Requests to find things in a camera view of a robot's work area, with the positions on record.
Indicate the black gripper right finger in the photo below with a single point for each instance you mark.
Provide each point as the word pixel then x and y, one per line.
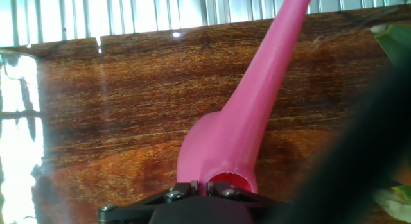
pixel 244 196

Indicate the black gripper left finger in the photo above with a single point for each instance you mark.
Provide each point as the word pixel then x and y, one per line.
pixel 128 212

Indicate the pink plastic watering can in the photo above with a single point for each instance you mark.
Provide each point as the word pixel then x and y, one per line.
pixel 231 137

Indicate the potted green leafy plant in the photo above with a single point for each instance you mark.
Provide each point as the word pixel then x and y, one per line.
pixel 398 41

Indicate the glossy wood grain board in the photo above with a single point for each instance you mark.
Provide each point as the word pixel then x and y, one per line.
pixel 128 105

